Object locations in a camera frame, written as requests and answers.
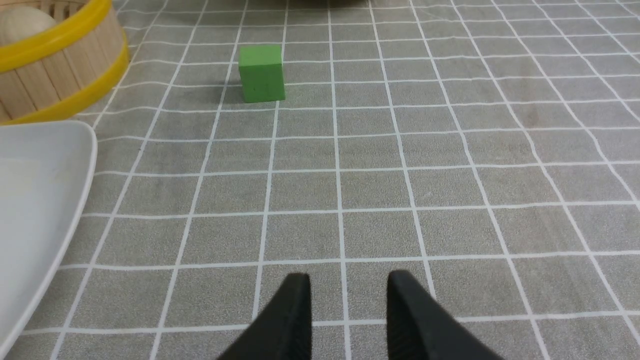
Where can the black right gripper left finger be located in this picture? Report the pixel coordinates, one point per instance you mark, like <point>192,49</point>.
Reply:
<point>284,328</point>

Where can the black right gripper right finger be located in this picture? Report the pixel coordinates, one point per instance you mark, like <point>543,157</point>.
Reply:
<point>418,328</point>

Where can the round white steamed bun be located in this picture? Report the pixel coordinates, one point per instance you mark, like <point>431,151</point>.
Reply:
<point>22,22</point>

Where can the white square plate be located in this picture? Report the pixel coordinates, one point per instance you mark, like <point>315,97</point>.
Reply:
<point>46,171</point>

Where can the grey checked tablecloth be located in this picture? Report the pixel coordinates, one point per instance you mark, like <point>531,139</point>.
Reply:
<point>489,147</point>

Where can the green cube block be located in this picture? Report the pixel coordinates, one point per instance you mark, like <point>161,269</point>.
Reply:
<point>261,73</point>

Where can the yellow rimmed bamboo steamer basket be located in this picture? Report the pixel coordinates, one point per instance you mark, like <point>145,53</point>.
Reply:
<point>61,71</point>

